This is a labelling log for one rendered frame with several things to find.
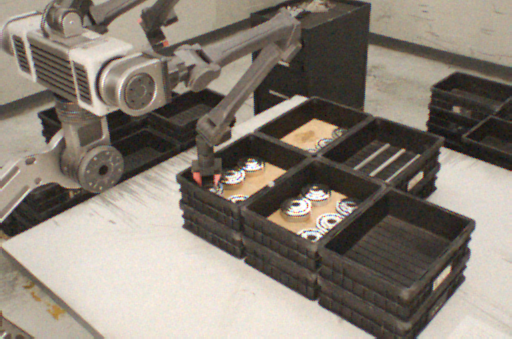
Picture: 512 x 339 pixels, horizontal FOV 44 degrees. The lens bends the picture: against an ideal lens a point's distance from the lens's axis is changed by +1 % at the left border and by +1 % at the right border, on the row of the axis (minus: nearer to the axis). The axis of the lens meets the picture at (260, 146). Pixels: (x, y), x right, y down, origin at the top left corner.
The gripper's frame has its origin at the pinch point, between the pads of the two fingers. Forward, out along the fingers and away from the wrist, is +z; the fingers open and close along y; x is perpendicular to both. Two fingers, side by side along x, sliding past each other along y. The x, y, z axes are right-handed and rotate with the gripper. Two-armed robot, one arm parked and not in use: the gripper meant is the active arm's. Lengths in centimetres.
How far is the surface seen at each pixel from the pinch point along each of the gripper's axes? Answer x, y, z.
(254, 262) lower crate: 25.5, -14.0, 13.6
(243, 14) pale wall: -408, -29, 78
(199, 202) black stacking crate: 8.4, 3.0, 0.8
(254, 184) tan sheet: -5.3, -16.3, 4.2
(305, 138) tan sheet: -37, -39, 5
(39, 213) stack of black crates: -45, 75, 39
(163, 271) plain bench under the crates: 23.0, 15.7, 16.9
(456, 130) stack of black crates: -113, -133, 50
